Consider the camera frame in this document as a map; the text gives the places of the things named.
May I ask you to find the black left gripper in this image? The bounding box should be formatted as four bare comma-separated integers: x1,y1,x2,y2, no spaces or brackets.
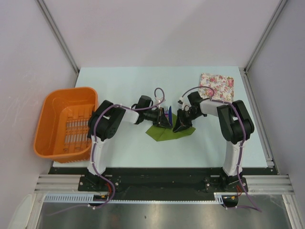
143,107,172,129

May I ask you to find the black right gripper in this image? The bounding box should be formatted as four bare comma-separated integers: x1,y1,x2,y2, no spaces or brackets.
173,108,202,133

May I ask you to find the green paper napkin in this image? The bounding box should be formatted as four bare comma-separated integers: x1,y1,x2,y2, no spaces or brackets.
145,125,196,142

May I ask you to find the iridescent fork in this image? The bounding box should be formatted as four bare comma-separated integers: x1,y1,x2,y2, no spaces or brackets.
163,106,169,118

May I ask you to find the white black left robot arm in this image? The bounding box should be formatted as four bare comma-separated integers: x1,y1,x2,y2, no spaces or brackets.
87,95,173,191

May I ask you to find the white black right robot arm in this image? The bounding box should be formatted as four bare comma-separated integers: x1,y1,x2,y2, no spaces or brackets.
173,92,254,191

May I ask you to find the floral patterned tray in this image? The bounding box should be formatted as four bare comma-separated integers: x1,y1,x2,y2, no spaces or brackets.
200,73,234,102

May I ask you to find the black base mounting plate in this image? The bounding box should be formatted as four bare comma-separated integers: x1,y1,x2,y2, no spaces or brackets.
49,167,278,200

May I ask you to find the orange plastic basket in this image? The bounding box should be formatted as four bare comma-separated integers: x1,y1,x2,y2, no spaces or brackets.
33,87,98,163

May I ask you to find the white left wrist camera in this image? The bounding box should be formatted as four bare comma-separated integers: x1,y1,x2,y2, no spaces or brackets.
153,97,166,107

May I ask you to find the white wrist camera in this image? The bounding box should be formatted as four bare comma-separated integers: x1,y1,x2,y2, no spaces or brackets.
178,97,189,111
153,97,166,107

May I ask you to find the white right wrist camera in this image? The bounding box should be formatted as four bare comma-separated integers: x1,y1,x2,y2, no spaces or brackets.
178,97,189,111

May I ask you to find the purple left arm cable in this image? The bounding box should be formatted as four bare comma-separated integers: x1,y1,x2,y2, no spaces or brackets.
46,87,166,217

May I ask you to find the white slotted cable duct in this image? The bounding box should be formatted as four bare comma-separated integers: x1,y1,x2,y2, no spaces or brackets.
44,193,223,204

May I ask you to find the aluminium front rail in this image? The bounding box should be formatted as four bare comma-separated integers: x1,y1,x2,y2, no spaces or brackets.
34,175,295,195

